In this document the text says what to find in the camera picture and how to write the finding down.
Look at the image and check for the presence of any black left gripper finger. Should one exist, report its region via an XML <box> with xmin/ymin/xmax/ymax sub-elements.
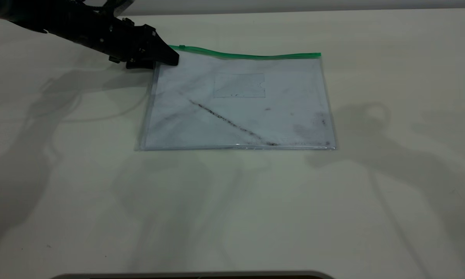
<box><xmin>154</xmin><ymin>31</ymin><xmax>180</xmax><ymax>67</ymax></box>
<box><xmin>125</xmin><ymin>58</ymin><xmax>156</xmax><ymax>71</ymax></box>

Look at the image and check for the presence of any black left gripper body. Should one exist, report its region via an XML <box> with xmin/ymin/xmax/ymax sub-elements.
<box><xmin>99</xmin><ymin>17</ymin><xmax>158</xmax><ymax>64</ymax></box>

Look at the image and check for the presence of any clear zipper bag green zip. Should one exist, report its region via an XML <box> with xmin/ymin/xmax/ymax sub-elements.
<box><xmin>137</xmin><ymin>45</ymin><xmax>337</xmax><ymax>152</ymax></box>

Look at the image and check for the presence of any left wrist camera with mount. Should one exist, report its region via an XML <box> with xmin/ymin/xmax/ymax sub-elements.
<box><xmin>77</xmin><ymin>0</ymin><xmax>135</xmax><ymax>18</ymax></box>

